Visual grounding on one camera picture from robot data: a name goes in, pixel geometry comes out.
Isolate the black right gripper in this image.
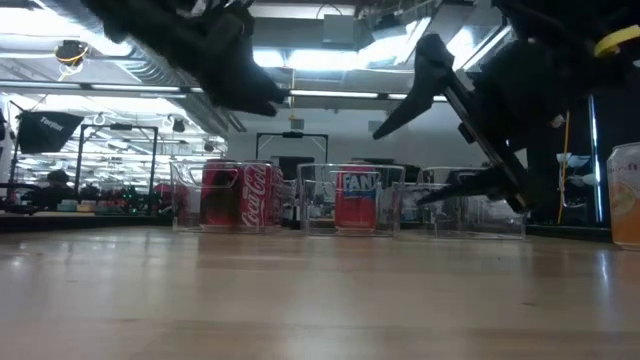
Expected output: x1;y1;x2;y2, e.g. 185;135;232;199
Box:
372;9;601;214

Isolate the wide black frame rig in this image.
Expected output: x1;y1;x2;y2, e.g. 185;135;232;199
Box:
254;131;330;164

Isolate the tall black frame rig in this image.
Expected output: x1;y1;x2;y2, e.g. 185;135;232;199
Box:
74;123;159;201

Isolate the black softbox light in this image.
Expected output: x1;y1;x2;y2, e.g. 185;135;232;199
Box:
17;110;85;154

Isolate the long spiral metal duct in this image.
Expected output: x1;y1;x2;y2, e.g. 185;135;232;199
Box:
37;0;231;136

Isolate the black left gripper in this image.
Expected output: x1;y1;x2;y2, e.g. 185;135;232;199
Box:
149;0;290;117

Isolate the shiny rectangular metal duct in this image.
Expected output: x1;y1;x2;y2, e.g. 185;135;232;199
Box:
357;0;516;71

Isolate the clear plastic bin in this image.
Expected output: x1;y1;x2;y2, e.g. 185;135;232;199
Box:
297;162;406;238
169;159;285;234
394;166;527;240

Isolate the long ceiling light rail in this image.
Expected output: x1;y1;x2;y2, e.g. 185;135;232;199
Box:
0;79;451;105

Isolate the yellow cable tag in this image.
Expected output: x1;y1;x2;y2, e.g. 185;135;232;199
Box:
593;24;640;59

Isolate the red Fanta can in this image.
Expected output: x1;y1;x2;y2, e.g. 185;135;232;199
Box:
333;167;379;232

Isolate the person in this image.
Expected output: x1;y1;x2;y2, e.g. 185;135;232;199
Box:
44;168;72;211

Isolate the black ceiling device yellow cable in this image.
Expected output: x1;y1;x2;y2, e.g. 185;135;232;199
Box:
53;39;90;69

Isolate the orange and white soda can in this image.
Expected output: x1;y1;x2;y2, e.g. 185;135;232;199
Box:
606;142;640;251

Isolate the grey ceiling air unit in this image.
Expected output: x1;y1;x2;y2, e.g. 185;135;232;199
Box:
322;13;362;50

